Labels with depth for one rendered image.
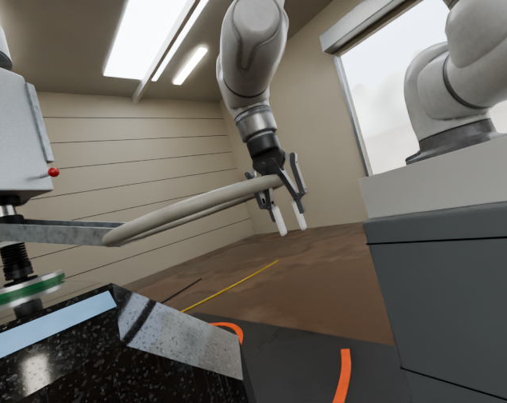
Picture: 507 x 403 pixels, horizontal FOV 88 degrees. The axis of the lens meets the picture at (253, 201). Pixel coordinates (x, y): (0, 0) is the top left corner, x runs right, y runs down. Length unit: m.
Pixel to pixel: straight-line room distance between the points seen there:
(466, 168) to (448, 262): 0.20
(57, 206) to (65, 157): 0.97
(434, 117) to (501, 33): 0.21
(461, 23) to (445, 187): 0.31
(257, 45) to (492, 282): 0.62
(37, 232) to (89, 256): 5.01
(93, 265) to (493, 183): 5.83
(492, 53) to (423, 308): 0.54
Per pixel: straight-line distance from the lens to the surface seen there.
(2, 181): 1.06
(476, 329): 0.77
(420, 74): 0.82
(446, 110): 0.77
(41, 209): 5.98
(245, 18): 0.46
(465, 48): 0.70
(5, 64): 1.31
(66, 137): 6.35
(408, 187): 0.73
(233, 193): 0.50
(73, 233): 0.87
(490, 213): 0.67
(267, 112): 0.62
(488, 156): 0.69
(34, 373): 0.52
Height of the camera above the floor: 0.93
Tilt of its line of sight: level
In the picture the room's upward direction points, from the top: 15 degrees counter-clockwise
